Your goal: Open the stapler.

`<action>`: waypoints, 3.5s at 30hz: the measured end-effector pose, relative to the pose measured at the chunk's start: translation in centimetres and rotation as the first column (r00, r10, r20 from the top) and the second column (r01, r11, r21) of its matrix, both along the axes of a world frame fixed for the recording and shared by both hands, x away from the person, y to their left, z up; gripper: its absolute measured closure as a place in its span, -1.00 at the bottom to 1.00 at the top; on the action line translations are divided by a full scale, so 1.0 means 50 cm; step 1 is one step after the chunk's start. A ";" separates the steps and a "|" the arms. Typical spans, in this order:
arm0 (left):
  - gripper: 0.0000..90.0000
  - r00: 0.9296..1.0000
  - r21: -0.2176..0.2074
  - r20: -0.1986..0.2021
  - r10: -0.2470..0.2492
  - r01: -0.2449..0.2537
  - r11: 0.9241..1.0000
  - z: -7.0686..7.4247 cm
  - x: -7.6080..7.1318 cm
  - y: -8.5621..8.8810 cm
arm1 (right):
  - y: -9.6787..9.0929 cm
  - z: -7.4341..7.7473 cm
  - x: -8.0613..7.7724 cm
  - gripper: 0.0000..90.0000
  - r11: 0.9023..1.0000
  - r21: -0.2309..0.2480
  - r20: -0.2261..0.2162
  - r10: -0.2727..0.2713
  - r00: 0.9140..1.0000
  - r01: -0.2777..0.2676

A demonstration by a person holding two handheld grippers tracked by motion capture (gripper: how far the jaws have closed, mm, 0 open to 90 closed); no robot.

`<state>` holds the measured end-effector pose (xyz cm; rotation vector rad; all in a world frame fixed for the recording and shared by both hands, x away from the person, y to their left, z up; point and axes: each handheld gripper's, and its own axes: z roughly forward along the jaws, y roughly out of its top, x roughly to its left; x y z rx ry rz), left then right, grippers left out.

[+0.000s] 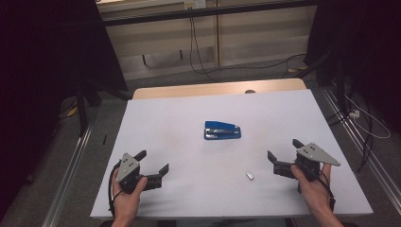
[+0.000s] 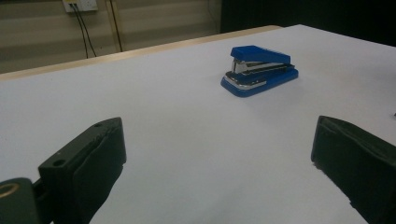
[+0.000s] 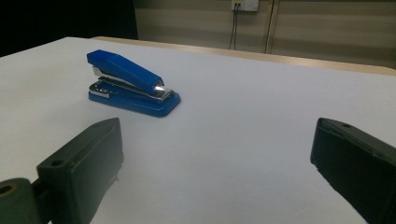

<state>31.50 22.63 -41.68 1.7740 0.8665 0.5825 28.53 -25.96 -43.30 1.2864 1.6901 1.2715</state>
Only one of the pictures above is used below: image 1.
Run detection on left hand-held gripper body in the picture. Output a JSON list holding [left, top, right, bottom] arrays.
[[114, 152, 149, 195]]

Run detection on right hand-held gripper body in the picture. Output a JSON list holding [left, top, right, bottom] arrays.
[[293, 142, 341, 183]]

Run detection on blue stapler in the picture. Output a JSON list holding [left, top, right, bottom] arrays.
[[203, 120, 242, 141]]

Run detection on person's left hand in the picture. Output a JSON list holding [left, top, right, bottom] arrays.
[[111, 175, 148, 219]]

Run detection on person's right hand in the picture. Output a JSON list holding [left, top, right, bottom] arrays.
[[290, 163, 336, 215]]

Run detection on black metal stand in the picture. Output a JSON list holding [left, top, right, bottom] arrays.
[[75, 79, 133, 137], [294, 50, 348, 112]]

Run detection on beige wooden cabinet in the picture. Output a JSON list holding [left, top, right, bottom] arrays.
[[96, 0, 318, 81]]

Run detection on black curtain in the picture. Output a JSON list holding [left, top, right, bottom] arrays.
[[304, 0, 401, 133], [0, 0, 129, 218]]

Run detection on black metal crossbar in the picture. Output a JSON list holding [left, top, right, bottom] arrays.
[[100, 0, 318, 27]]

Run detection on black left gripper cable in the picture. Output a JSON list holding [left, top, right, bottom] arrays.
[[108, 160, 124, 218]]

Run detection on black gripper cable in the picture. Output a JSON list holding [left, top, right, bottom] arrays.
[[302, 160, 337, 212], [108, 160, 124, 218]]

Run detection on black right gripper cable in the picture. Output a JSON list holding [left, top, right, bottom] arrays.
[[302, 160, 337, 212]]

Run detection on black floor cables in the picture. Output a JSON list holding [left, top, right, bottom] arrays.
[[325, 105, 375, 173]]

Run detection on aluminium floor rail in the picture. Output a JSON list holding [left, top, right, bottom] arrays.
[[320, 86, 401, 207], [42, 121, 95, 227]]

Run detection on white cable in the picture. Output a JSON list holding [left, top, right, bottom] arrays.
[[343, 94, 392, 140]]

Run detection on black hanging cable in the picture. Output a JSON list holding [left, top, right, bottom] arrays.
[[188, 15, 218, 81], [191, 15, 307, 71]]

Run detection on black cabinet handle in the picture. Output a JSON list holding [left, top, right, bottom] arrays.
[[141, 49, 184, 69]]

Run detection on white wall socket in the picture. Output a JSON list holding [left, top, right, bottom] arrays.
[[183, 0, 207, 9]]

